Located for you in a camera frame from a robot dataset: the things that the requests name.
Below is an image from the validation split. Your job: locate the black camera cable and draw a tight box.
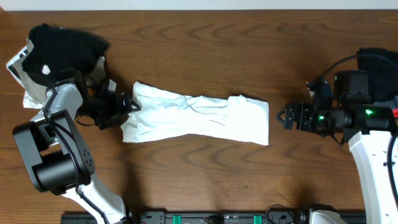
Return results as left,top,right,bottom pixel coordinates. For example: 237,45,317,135
27,72,109,224
318,54,398,212

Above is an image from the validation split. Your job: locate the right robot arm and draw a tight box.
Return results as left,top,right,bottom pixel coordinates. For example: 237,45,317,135
277,70,397,223

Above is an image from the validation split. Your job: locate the left black camera cable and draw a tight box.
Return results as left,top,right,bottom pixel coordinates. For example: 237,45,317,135
27,72,109,224

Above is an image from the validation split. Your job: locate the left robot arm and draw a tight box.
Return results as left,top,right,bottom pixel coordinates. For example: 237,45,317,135
12,79,135,223

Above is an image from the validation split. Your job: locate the black garment with red cuff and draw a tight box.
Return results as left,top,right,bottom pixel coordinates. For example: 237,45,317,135
357,48,397,118

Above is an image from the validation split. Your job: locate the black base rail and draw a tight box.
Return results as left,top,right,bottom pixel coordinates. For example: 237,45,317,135
60,204,367,224

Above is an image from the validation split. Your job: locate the right black camera cable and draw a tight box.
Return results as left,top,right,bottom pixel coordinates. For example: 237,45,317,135
318,54,398,212

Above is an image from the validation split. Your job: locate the white Mr Robot t-shirt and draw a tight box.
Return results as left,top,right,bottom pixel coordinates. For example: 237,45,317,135
121,82,269,146

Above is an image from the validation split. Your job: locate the beige folded garment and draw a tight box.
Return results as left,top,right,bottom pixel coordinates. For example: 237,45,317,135
27,39,106,86

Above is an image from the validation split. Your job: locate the black folded garment on pile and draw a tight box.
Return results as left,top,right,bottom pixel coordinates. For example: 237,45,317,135
22,24,109,83

